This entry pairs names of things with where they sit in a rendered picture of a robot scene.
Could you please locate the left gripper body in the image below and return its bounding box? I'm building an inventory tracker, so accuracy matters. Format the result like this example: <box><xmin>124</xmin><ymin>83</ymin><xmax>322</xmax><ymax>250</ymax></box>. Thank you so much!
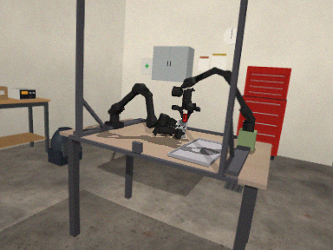
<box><xmin>163</xmin><ymin>126</ymin><xmax>183</xmax><ymax>139</ymax></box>

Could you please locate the grey rectangular table frame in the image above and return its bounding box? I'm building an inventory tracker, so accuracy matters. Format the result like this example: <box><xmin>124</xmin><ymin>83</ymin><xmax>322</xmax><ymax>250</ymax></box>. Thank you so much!
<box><xmin>69</xmin><ymin>118</ymin><xmax>251</xmax><ymax>185</ymax></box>

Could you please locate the white shallow rectangular tray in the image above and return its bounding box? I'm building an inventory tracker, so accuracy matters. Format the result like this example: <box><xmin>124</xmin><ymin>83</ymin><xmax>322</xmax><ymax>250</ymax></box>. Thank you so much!
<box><xmin>167</xmin><ymin>138</ymin><xmax>222</xmax><ymax>167</ymax></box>

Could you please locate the grey metal bracket with holes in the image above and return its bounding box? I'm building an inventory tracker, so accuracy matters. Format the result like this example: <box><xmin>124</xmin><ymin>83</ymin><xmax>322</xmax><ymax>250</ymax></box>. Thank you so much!
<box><xmin>176</xmin><ymin>120</ymin><xmax>188</xmax><ymax>130</ymax></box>

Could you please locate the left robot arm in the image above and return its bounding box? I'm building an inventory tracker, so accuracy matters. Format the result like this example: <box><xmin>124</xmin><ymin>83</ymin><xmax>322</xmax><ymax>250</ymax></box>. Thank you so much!
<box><xmin>108</xmin><ymin>83</ymin><xmax>177</xmax><ymax>136</ymax></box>

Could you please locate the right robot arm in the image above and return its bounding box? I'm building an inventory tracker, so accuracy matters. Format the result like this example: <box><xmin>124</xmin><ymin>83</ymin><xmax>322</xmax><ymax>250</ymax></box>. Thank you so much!
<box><xmin>172</xmin><ymin>67</ymin><xmax>255</xmax><ymax>132</ymax></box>

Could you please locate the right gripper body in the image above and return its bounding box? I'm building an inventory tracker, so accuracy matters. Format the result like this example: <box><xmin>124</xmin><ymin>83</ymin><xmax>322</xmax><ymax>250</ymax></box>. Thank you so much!
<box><xmin>172</xmin><ymin>97</ymin><xmax>200</xmax><ymax>112</ymax></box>

